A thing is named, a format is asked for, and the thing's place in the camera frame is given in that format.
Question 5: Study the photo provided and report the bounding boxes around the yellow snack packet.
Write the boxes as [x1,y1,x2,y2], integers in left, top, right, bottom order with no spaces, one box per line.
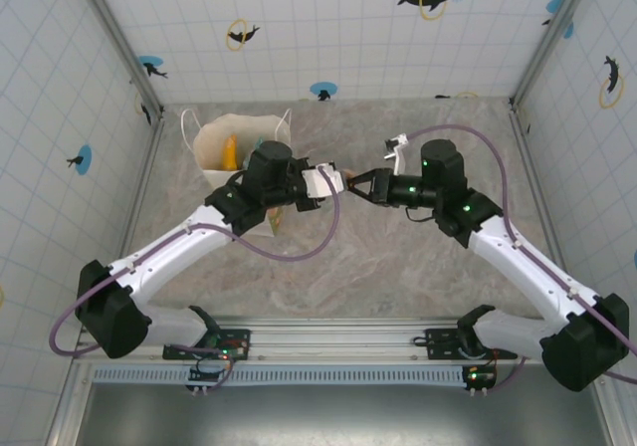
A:
[220,135,240,171]

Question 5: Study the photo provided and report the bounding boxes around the grey metal front panel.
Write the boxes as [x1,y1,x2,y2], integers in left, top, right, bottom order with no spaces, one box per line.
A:
[79,383,614,446]

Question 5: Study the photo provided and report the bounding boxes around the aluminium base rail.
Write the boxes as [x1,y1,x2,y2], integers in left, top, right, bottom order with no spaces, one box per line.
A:
[74,316,548,367]

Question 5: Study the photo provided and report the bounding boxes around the aluminium frame post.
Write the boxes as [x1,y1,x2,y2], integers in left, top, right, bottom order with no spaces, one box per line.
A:
[68,0,166,114]
[509,0,598,108]

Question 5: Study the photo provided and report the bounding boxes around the white paper bag with handles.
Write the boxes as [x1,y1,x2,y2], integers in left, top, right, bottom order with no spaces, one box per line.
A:
[179,107,296,241]

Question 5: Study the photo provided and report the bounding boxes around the white slotted cable duct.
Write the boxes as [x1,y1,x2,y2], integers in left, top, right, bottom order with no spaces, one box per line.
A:
[92,364,472,385]

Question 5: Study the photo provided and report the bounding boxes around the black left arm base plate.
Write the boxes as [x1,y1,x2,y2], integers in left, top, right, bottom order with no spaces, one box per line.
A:
[162,328,253,363]

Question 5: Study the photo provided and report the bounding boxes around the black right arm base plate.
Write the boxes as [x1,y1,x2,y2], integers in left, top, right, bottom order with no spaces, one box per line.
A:
[411,327,519,363]

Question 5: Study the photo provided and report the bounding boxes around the aluminium table side rail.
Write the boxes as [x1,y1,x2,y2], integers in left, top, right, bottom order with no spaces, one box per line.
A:
[47,111,166,446]
[510,103,637,446]

